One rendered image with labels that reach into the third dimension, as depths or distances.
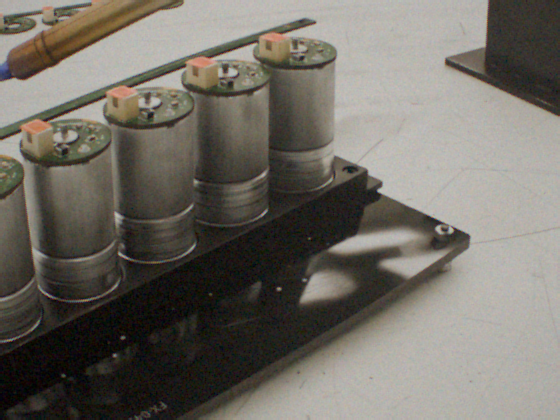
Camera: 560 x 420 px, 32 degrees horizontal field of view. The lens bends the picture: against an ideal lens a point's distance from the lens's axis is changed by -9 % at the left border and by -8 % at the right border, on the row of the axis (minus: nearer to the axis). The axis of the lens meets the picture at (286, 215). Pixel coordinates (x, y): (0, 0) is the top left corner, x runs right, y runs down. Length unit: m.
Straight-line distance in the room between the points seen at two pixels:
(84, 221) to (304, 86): 0.08
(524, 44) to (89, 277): 0.26
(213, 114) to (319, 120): 0.04
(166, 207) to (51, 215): 0.04
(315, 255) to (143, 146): 0.07
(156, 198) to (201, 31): 0.25
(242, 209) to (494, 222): 0.09
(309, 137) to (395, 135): 0.10
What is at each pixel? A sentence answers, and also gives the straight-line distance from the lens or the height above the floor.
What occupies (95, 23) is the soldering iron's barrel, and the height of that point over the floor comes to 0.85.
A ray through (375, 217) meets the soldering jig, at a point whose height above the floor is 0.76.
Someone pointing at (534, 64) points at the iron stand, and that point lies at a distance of 0.46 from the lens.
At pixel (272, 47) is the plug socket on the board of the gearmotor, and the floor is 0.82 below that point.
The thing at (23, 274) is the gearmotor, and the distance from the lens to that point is 0.25.
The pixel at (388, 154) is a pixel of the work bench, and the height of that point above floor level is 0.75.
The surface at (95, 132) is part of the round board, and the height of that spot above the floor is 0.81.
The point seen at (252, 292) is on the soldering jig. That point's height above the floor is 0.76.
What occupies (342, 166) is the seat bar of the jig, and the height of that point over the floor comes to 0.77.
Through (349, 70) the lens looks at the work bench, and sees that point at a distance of 0.46.
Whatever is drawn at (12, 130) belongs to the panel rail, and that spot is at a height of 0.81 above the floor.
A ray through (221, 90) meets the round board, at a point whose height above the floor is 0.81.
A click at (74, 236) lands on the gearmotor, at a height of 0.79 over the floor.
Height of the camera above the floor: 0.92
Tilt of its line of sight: 30 degrees down
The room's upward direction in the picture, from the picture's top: 1 degrees clockwise
